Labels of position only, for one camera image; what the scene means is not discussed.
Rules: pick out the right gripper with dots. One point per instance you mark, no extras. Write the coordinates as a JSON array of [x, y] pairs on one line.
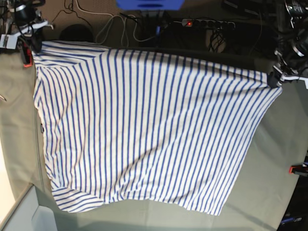
[[24, 14]]

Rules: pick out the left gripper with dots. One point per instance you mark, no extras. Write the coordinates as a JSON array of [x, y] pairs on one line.
[[292, 60]]

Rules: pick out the blue white striped t-shirt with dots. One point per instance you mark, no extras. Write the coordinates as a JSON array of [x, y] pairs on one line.
[[139, 125]]

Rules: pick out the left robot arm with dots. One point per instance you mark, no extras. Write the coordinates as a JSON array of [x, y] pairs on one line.
[[291, 26]]

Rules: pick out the red black clamp left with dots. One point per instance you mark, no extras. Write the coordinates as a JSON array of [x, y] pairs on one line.
[[25, 53]]

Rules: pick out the red black clamp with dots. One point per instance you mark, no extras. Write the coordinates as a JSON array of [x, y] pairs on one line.
[[300, 170], [25, 53]]

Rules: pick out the round black stool base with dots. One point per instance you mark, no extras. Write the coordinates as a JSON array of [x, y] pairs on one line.
[[77, 32]]

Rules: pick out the red black clamp right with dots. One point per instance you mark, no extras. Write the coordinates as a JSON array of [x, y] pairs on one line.
[[300, 170]]

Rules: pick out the white power strip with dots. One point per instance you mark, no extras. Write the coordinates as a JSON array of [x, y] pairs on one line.
[[208, 24]]

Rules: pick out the green table cloth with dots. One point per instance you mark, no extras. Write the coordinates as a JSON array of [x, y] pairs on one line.
[[257, 202]]

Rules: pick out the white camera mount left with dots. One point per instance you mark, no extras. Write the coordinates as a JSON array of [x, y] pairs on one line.
[[283, 77]]

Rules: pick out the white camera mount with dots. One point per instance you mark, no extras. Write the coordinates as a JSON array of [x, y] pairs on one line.
[[283, 77], [9, 41]]

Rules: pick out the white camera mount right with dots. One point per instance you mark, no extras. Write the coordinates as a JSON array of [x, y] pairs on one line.
[[9, 41]]

